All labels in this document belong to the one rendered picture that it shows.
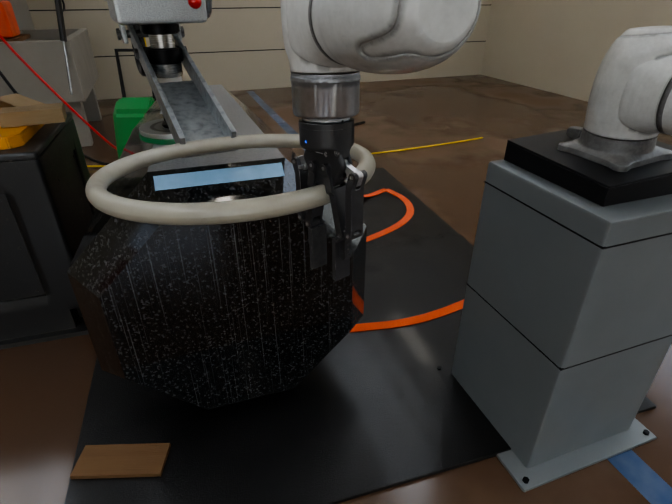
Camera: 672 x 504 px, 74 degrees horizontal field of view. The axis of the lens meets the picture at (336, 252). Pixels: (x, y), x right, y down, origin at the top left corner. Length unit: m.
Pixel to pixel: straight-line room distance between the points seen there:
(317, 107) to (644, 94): 0.75
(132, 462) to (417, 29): 1.37
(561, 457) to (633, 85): 1.03
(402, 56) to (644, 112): 0.80
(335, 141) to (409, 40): 0.23
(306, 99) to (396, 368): 1.26
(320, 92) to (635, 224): 0.75
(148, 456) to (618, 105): 1.50
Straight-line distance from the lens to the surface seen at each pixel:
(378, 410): 1.56
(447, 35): 0.42
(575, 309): 1.16
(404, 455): 1.46
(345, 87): 0.59
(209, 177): 1.16
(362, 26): 0.43
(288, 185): 1.17
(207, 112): 1.21
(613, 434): 1.72
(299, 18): 0.56
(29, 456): 1.73
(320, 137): 0.60
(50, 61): 4.38
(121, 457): 1.56
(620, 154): 1.21
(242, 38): 6.62
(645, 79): 1.15
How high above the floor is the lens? 1.20
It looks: 30 degrees down
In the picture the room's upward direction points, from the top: straight up
